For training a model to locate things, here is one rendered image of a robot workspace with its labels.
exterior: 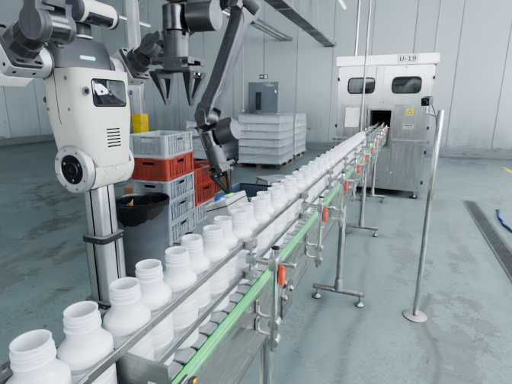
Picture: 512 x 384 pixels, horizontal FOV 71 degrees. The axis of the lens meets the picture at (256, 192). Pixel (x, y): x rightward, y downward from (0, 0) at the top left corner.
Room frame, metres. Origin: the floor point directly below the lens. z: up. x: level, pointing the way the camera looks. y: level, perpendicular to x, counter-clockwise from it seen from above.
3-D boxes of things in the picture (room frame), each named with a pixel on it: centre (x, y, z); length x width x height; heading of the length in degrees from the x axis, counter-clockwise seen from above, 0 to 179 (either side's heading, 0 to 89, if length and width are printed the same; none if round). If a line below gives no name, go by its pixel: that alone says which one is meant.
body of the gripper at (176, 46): (0.83, 0.17, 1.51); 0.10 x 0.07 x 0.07; 68
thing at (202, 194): (4.36, 0.79, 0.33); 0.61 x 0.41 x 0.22; 161
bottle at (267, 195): (0.92, -0.02, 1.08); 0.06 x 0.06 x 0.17
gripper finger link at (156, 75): (0.84, 0.19, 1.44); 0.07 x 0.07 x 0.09; 68
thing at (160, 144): (3.67, 0.96, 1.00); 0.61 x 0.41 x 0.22; 165
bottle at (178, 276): (0.53, 0.13, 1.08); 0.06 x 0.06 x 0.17
